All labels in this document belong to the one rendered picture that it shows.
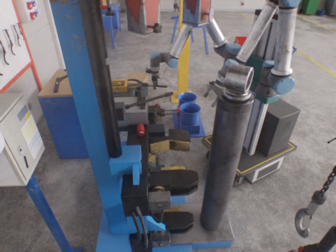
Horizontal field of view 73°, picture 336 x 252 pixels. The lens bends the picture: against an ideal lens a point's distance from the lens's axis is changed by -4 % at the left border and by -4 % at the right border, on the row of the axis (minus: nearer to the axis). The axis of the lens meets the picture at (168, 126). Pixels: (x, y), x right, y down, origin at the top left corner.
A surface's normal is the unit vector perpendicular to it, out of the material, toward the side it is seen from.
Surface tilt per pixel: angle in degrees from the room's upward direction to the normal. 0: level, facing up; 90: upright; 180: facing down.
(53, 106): 90
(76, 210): 0
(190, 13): 90
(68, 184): 0
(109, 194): 90
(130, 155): 0
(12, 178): 90
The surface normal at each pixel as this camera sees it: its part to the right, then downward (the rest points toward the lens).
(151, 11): 0.75, 0.39
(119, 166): 0.07, 0.59
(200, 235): 0.00, -0.81
